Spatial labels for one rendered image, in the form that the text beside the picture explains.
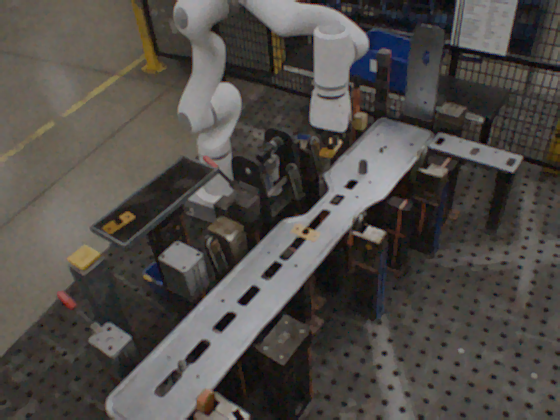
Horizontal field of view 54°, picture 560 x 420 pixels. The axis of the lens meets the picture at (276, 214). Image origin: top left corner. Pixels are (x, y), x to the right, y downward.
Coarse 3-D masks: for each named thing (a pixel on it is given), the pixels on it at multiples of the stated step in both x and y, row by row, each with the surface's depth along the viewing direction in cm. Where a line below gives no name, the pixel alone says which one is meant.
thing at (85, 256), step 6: (84, 246) 139; (78, 252) 138; (84, 252) 138; (90, 252) 137; (96, 252) 137; (72, 258) 136; (78, 258) 136; (84, 258) 136; (90, 258) 136; (96, 258) 137; (78, 264) 135; (84, 264) 134; (90, 264) 136
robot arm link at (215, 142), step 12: (228, 84) 187; (216, 96) 182; (228, 96) 184; (216, 108) 182; (228, 108) 185; (240, 108) 190; (228, 120) 190; (204, 132) 194; (216, 132) 192; (228, 132) 192; (204, 144) 192; (216, 144) 192; (228, 144) 195; (216, 156) 194
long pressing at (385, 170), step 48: (384, 144) 190; (336, 192) 172; (384, 192) 171; (288, 240) 158; (336, 240) 157; (240, 288) 146; (288, 288) 145; (192, 336) 136; (240, 336) 135; (144, 384) 127; (192, 384) 126
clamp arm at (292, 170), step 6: (288, 168) 167; (294, 168) 168; (288, 174) 168; (294, 174) 168; (288, 180) 170; (294, 180) 170; (294, 186) 170; (300, 186) 173; (294, 192) 172; (300, 192) 173; (294, 198) 173
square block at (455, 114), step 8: (448, 104) 195; (456, 104) 194; (440, 112) 191; (448, 112) 191; (456, 112) 190; (464, 112) 193; (440, 120) 193; (448, 120) 191; (456, 120) 190; (464, 120) 196; (440, 128) 196; (448, 128) 193; (456, 128) 191; (456, 136) 196; (440, 144) 200
